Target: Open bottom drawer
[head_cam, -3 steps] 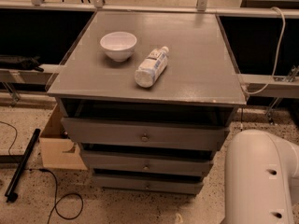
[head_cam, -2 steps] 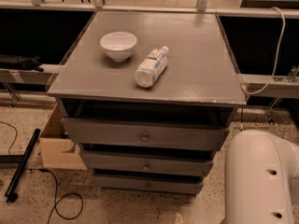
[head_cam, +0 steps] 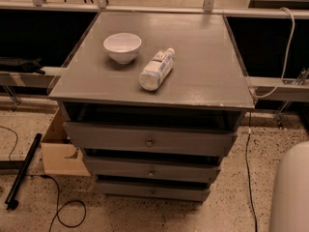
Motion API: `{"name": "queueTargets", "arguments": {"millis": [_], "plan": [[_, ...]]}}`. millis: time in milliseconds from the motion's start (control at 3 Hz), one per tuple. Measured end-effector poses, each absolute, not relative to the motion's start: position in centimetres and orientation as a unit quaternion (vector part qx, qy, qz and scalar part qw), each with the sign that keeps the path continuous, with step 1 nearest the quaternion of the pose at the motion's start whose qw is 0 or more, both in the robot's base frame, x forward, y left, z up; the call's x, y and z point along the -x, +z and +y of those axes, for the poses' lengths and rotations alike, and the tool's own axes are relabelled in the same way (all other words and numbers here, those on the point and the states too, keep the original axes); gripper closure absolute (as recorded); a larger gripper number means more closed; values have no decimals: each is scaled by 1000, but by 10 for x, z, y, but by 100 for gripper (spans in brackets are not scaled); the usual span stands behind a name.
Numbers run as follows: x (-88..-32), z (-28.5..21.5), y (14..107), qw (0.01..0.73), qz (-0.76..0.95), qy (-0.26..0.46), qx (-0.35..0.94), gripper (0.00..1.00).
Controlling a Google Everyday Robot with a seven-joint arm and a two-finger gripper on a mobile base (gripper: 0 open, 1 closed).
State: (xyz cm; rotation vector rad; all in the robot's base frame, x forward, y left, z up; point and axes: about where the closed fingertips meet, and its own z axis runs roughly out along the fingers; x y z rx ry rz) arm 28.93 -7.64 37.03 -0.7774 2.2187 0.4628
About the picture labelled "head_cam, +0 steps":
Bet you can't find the grey bottom drawer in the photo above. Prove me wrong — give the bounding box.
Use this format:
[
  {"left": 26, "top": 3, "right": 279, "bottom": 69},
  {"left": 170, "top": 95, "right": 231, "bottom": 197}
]
[{"left": 96, "top": 182, "right": 211, "bottom": 202}]

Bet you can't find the grey drawer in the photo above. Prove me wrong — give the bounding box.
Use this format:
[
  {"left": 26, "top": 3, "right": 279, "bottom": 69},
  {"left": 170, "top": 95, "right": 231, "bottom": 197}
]
[
  {"left": 96, "top": 182, "right": 211, "bottom": 202},
  {"left": 83, "top": 157, "right": 220, "bottom": 183},
  {"left": 64, "top": 122, "right": 237, "bottom": 156}
]

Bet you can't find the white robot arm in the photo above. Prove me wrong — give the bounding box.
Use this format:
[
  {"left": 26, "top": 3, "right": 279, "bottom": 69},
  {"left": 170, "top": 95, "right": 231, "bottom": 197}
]
[{"left": 268, "top": 141, "right": 309, "bottom": 232}]

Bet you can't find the grey drawer cabinet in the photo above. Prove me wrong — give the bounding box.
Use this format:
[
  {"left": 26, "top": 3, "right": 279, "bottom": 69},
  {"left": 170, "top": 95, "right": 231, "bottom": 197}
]
[{"left": 50, "top": 12, "right": 254, "bottom": 189}]

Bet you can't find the grey top drawer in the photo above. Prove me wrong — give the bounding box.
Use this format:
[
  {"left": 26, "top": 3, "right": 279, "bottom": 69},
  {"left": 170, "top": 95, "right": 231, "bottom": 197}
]
[{"left": 64, "top": 122, "right": 237, "bottom": 156}]

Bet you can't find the grey middle drawer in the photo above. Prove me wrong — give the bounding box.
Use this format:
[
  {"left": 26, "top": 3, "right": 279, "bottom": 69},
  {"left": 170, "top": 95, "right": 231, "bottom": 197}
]
[{"left": 83, "top": 157, "right": 220, "bottom": 183}]

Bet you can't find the white plastic bottle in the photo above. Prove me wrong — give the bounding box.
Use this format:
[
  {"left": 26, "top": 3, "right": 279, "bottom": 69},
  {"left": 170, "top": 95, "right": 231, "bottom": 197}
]
[{"left": 139, "top": 48, "right": 175, "bottom": 91}]

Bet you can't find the white ceramic bowl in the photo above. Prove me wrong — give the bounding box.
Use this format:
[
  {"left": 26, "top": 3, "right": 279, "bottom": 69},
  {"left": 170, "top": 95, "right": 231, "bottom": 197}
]
[{"left": 103, "top": 33, "right": 142, "bottom": 64}]

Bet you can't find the cardboard box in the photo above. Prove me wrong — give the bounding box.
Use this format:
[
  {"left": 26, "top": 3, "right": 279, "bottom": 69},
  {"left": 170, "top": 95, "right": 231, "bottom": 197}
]
[{"left": 41, "top": 109, "right": 90, "bottom": 176}]

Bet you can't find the black metal bar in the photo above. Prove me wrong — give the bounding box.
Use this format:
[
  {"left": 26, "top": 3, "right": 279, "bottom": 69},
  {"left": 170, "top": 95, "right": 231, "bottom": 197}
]
[{"left": 5, "top": 133, "right": 42, "bottom": 210}]

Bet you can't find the black floor cable right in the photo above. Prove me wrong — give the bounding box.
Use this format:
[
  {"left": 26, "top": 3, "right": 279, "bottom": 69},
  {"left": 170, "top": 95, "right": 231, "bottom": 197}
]
[{"left": 244, "top": 111, "right": 259, "bottom": 232}]

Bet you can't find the black floor cable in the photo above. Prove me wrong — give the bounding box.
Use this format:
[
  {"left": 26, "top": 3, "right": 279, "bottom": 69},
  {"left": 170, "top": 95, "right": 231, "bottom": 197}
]
[
  {"left": 244, "top": 111, "right": 259, "bottom": 232},
  {"left": 30, "top": 173, "right": 87, "bottom": 232}
]

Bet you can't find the white cable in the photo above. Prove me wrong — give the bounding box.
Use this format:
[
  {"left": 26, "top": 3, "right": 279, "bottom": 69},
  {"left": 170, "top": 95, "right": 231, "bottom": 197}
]
[{"left": 249, "top": 7, "right": 296, "bottom": 100}]

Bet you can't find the black floor cable left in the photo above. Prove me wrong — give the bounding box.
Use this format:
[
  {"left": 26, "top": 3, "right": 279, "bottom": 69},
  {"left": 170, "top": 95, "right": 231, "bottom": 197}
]
[{"left": 30, "top": 173, "right": 87, "bottom": 232}]

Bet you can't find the metal frame rail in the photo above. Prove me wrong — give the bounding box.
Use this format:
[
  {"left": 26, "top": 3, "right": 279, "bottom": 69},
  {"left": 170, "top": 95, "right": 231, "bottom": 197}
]
[{"left": 0, "top": 67, "right": 66, "bottom": 88}]

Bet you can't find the black cloth on rail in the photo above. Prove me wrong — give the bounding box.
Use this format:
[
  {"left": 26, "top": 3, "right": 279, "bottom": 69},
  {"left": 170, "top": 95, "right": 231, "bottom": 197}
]
[{"left": 0, "top": 57, "right": 45, "bottom": 74}]

